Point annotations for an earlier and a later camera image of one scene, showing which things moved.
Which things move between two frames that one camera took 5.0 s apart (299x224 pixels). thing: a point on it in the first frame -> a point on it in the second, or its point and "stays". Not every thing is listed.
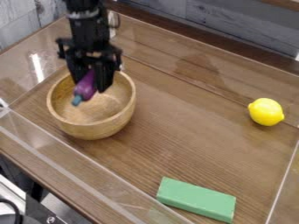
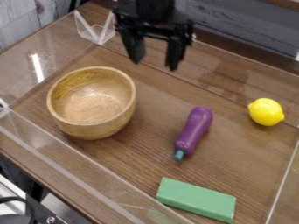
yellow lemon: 265,111 stays
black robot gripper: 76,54 -> 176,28
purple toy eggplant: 85,87 -> 196,129
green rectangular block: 197,199 stays
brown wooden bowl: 101,116 stays
